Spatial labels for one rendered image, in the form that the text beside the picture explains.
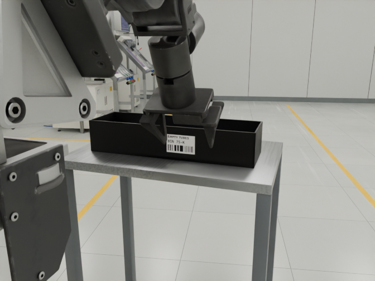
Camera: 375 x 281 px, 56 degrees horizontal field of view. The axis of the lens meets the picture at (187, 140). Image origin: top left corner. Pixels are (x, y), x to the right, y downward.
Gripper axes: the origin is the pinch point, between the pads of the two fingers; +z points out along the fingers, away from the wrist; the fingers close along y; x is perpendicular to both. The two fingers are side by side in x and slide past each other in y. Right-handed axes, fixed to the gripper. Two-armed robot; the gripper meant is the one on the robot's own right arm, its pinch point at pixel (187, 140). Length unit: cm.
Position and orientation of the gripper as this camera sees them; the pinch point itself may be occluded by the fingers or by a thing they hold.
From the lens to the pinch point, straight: 62.7
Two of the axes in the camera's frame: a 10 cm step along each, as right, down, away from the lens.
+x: -2.7, 6.6, -7.0
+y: -9.5, -0.7, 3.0
